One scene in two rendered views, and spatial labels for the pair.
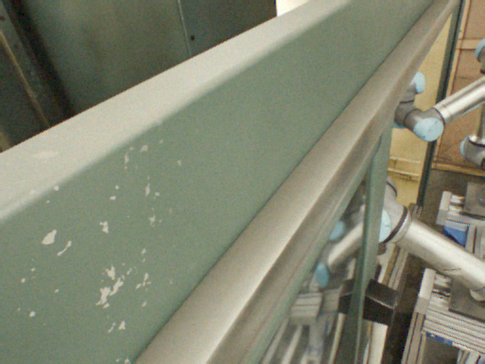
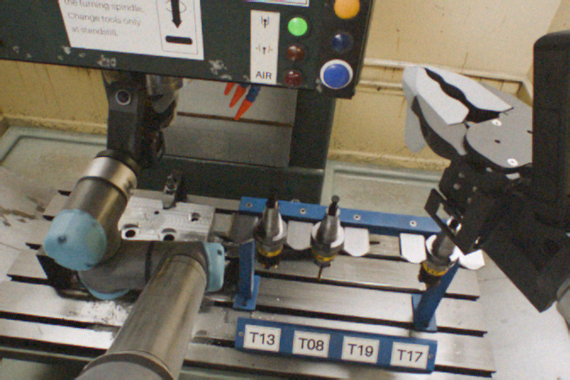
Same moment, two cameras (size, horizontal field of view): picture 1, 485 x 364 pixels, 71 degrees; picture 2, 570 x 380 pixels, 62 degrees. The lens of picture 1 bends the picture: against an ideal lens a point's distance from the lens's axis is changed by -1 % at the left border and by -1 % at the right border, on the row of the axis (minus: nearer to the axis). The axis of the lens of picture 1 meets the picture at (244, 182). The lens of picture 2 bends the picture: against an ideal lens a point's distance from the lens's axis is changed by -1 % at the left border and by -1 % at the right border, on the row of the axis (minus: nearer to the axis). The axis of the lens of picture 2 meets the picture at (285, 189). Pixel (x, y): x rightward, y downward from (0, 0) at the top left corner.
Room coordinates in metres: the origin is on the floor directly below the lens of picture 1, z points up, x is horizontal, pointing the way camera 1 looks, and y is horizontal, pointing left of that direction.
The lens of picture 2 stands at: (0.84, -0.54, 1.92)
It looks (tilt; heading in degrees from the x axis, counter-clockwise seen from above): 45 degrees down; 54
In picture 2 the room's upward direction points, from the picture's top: 5 degrees clockwise
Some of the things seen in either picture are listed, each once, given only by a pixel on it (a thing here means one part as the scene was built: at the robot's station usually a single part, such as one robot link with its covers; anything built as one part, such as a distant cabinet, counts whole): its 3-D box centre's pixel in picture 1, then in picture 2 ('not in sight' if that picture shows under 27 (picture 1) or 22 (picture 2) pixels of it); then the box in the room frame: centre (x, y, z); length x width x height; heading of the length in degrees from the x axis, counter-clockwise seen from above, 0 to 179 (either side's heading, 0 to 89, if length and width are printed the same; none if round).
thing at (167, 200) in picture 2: not in sight; (173, 195); (1.12, 0.36, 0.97); 0.13 x 0.03 x 0.15; 52
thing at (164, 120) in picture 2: not in sight; (157, 116); (1.03, 0.09, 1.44); 0.09 x 0.05 x 0.02; 35
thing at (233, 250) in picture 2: not in sight; (215, 257); (1.12, 0.11, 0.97); 0.13 x 0.03 x 0.15; 142
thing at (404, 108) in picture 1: (404, 113); not in sight; (1.08, -0.60, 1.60); 0.11 x 0.08 x 0.11; 5
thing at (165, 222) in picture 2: not in sight; (150, 239); (1.01, 0.25, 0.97); 0.29 x 0.23 x 0.05; 142
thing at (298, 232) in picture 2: not in sight; (298, 235); (1.21, -0.08, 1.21); 0.07 x 0.05 x 0.01; 52
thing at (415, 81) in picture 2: not in sight; (419, 119); (1.12, -0.34, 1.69); 0.09 x 0.03 x 0.06; 82
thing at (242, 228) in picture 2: not in sight; (243, 229); (1.13, -0.02, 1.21); 0.07 x 0.05 x 0.01; 52
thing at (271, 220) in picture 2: not in sight; (271, 216); (1.17, -0.05, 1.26); 0.04 x 0.04 x 0.07
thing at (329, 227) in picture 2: not in sight; (330, 222); (1.26, -0.12, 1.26); 0.04 x 0.04 x 0.07
